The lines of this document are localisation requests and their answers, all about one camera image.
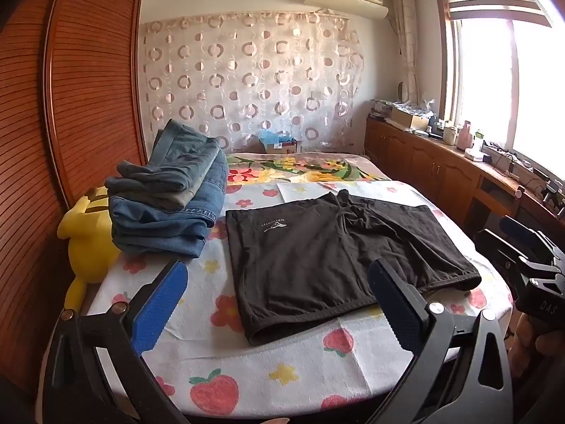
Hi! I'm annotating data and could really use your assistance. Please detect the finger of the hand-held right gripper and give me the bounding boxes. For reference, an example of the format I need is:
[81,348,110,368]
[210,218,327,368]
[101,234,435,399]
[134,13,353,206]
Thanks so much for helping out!
[474,228,537,283]
[500,214,561,259]

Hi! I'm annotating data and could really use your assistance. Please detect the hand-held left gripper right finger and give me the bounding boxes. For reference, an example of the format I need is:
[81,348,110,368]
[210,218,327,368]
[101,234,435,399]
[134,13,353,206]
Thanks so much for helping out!
[366,258,515,424]

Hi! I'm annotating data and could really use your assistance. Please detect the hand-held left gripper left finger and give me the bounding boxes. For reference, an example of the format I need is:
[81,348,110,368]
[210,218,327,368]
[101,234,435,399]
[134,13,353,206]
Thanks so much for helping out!
[42,258,190,424]

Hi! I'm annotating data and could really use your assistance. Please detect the black shorts pants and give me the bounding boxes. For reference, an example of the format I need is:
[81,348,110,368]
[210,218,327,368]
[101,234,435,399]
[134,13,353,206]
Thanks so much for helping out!
[225,189,482,347]

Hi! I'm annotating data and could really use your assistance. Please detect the folded grey-blue pants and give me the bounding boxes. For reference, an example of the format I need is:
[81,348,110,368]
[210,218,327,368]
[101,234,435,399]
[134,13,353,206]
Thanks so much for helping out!
[105,118,228,207]

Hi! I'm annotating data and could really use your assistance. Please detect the person's right hand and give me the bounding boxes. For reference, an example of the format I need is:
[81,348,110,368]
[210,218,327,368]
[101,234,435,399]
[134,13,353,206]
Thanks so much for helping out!
[514,316,541,363]

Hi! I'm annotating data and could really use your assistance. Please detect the folded blue denim jeans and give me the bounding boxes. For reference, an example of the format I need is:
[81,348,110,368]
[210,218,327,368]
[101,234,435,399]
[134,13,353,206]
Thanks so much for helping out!
[108,150,230,259]

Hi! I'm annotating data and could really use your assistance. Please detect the yellow plush toy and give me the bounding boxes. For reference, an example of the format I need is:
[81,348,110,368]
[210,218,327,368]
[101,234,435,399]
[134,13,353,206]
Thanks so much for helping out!
[57,185,122,312]

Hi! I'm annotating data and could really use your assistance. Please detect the pink bottle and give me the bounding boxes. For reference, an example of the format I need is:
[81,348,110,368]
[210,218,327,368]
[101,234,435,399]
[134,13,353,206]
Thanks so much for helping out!
[457,120,473,151]

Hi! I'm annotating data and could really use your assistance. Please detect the long wooden cabinet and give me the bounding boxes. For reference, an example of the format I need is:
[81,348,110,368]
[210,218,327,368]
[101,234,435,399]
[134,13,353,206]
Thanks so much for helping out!
[364,115,565,248]

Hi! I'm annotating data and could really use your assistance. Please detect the strawberry print sheet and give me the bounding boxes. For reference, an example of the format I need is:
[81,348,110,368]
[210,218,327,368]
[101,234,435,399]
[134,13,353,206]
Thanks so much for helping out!
[66,180,515,420]

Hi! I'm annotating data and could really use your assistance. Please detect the plain cardboard box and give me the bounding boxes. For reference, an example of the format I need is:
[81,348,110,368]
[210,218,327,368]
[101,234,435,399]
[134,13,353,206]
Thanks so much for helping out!
[391,106,431,131]

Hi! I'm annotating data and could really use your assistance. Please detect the floral blanket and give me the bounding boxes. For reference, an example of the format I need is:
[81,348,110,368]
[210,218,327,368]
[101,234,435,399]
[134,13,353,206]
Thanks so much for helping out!
[223,151,393,186]

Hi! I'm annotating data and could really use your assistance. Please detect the patterned cloth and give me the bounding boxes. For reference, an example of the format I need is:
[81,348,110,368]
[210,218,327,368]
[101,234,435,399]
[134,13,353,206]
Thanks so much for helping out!
[393,99,435,118]

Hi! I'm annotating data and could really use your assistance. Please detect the stack of books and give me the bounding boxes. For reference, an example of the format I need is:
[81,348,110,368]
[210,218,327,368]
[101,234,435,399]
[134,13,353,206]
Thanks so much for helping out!
[368,99,393,120]

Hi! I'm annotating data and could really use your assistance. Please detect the small printed cardboard box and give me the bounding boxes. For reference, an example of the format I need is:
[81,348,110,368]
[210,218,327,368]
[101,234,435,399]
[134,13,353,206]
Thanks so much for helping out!
[260,139,303,155]

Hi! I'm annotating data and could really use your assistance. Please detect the wooden slatted wardrobe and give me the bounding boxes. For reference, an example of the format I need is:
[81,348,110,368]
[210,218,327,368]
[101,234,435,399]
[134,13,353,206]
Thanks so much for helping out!
[0,0,148,398]

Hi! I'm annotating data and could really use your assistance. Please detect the pale window curtain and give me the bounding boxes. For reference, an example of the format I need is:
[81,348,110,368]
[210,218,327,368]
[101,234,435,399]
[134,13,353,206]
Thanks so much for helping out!
[391,0,420,102]

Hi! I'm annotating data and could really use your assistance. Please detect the wooden frame window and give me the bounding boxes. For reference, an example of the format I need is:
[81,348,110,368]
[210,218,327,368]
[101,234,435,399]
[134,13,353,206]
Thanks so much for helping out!
[435,0,565,182]

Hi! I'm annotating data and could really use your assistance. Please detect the circle pattern wall curtain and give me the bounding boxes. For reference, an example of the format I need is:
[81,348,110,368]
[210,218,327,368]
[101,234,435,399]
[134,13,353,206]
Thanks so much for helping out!
[140,9,367,153]

